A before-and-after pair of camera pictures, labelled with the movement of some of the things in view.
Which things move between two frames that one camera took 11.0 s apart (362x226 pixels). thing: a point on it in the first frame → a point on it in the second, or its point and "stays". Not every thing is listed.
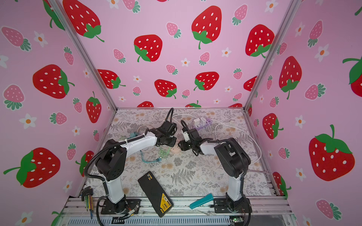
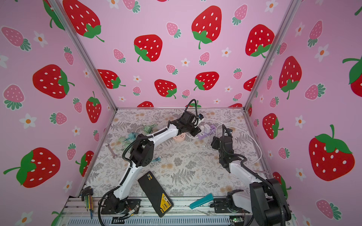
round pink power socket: [176, 149] → [180, 137]
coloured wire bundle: [86, 195] stays
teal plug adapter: [133, 134] stays
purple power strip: [209, 121] → [202, 136]
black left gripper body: [170, 141] → [190, 128]
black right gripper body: [187, 145] → [217, 145]
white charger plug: [201, 121] → [207, 128]
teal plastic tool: [208, 197] stays
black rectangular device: [158, 197] stays
